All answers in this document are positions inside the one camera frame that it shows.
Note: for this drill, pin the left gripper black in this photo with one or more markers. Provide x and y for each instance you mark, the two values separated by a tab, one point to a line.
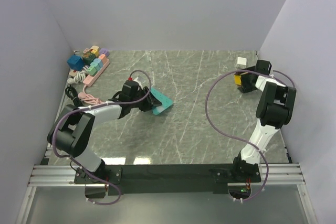
150	102

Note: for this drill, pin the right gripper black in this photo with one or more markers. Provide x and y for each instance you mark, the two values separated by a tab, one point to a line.
245	87

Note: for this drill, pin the yellow cube socket adapter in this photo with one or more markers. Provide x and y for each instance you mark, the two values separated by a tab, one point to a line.
237	79

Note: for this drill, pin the teal power strip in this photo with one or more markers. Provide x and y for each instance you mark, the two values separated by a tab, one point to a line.
165	101

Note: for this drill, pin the white plug adapter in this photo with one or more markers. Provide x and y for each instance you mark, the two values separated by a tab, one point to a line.
241	63

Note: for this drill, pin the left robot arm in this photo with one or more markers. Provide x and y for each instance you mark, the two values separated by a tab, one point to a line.
72	130

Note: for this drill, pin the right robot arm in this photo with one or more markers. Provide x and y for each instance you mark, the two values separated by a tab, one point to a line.
274	110

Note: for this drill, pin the light blue plug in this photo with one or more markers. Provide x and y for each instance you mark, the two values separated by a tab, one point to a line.
97	63

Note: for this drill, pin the salmon pink plug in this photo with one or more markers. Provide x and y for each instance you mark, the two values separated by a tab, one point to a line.
103	58

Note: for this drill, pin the mint green plug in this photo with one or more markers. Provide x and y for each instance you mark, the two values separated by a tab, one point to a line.
92	71

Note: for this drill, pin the yellow white plug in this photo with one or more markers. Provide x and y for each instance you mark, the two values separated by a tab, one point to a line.
95	50

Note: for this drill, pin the blue cube socket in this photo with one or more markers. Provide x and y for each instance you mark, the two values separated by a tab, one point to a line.
75	63

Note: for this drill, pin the pink power strip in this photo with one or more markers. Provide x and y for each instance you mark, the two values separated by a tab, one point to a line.
88	82

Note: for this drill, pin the purple power strip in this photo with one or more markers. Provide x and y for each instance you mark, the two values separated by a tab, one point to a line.
104	51

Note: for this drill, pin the black mounting base bar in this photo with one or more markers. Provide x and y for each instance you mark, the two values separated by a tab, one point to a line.
180	178

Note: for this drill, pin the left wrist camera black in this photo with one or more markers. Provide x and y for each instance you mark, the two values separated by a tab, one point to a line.
130	89

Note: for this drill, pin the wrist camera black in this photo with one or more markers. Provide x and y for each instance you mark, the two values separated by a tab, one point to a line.
130	89
263	67

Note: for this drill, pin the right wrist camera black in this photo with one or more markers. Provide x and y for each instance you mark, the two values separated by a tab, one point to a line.
263	67

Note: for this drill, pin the aluminium rail frame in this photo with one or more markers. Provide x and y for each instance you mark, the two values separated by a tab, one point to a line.
44	175

